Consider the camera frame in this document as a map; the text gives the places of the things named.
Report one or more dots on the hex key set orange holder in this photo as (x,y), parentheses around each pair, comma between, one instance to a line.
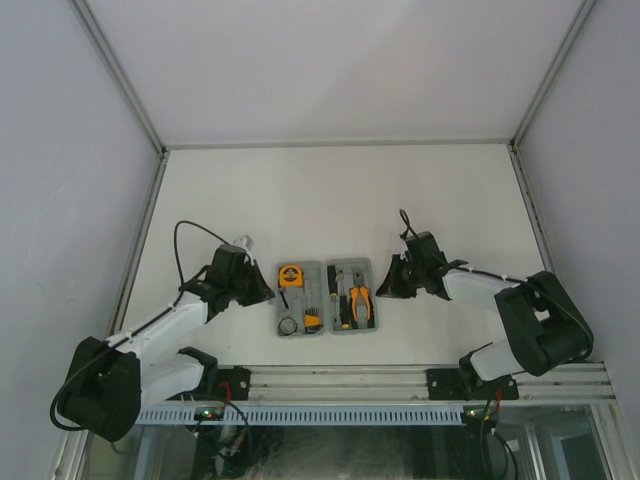
(312,320)

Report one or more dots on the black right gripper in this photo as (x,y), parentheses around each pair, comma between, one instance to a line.
(391,287)

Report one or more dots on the black electrical tape roll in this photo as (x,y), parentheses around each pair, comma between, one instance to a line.
(287,326)

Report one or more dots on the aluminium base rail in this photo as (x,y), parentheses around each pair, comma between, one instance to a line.
(408,384)

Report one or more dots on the orange tape measure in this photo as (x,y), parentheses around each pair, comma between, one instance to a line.
(290,276)

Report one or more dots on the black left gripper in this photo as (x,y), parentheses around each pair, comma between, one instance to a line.
(261,292)

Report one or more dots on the black mounting plate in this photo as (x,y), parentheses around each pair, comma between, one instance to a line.
(230,384)
(456,384)

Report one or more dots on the flathead screwdriver black yellow handle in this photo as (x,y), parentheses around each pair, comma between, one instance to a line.
(343,302)

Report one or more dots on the phillips screwdriver black yellow handle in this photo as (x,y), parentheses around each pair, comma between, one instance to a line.
(332,280)

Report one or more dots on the orange black handled pliers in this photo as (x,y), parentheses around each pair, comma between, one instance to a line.
(360,303)

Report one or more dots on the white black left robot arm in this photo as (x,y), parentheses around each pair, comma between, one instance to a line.
(110,381)

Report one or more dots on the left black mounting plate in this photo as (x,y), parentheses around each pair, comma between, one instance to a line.
(230,384)

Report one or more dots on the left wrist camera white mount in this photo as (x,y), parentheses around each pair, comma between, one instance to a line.
(246,243)

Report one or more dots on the blue slotted cable duct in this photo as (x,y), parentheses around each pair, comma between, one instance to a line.
(297,415)

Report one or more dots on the grey plastic tool case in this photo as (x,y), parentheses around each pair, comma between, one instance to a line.
(315,294)

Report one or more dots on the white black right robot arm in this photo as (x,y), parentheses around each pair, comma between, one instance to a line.
(543,326)

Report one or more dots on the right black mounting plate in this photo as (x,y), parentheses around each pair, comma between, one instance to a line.
(456,384)

